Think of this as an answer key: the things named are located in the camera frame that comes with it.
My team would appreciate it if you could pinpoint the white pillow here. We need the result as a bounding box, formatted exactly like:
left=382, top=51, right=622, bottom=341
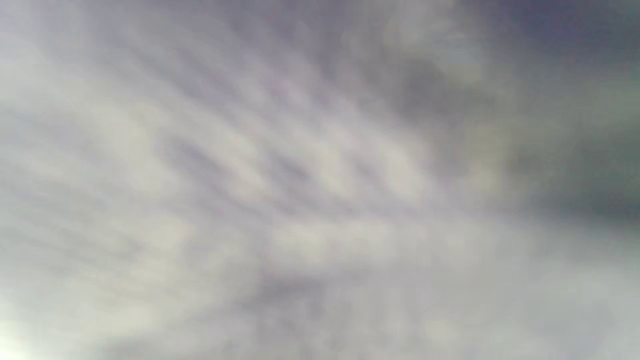
left=0, top=0, right=640, bottom=360

